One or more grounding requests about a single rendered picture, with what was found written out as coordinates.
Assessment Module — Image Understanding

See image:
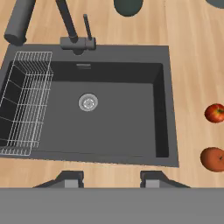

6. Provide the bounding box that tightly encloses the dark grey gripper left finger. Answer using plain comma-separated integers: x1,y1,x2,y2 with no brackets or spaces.
33,170,85,189

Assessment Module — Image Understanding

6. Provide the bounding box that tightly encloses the orange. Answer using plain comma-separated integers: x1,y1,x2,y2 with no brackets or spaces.
199,146,224,173

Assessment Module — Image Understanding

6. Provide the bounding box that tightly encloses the dark grey round object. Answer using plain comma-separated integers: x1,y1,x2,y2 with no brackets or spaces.
113,0,144,18

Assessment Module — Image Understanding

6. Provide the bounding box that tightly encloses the dark grey sink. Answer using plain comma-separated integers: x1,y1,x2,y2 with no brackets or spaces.
0,43,180,168

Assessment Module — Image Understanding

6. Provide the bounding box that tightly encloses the white wire rack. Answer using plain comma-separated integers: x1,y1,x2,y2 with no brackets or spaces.
0,51,54,157

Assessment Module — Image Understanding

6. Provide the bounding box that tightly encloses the red apple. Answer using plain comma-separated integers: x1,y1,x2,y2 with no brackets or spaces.
204,102,224,124

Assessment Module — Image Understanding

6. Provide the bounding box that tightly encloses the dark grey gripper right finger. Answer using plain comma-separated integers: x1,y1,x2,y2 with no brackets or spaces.
139,170,192,189

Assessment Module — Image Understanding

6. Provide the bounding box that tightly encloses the dark grey sink faucet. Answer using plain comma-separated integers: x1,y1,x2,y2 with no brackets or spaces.
55,0,97,51

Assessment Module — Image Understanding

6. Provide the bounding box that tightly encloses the dark grey cylinder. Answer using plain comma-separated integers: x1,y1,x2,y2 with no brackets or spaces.
3,0,37,46

